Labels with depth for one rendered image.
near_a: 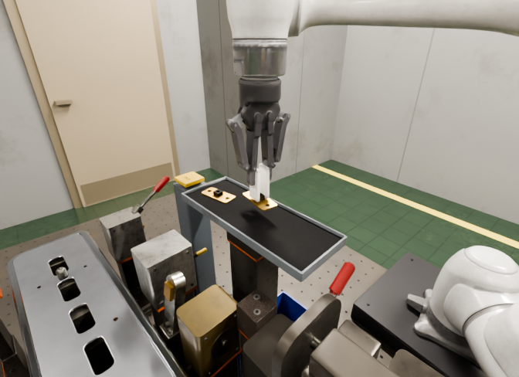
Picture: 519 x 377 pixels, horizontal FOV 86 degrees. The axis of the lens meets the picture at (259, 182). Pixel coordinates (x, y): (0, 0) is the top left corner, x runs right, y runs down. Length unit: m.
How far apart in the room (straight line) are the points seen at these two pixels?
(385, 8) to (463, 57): 2.75
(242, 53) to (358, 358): 0.43
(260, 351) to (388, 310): 0.60
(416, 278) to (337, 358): 0.82
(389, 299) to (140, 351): 0.74
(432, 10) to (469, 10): 0.05
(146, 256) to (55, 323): 0.21
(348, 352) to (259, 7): 0.45
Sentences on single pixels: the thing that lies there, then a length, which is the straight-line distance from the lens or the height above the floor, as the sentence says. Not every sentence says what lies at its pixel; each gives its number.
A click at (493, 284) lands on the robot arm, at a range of 0.85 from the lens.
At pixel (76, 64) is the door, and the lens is 3.04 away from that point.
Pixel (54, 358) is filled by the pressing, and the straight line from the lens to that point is 0.67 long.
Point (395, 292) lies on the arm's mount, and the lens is 1.07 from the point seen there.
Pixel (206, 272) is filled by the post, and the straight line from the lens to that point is 0.95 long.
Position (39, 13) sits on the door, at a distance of 3.02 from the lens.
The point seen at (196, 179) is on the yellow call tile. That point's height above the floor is 1.16.
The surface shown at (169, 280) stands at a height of 1.10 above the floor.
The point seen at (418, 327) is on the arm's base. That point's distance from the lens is 0.99.
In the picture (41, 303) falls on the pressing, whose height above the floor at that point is 1.00.
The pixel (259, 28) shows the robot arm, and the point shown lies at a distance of 0.47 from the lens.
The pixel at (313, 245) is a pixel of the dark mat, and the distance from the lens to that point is 0.53.
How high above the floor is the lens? 1.49
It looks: 26 degrees down
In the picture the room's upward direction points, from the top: straight up
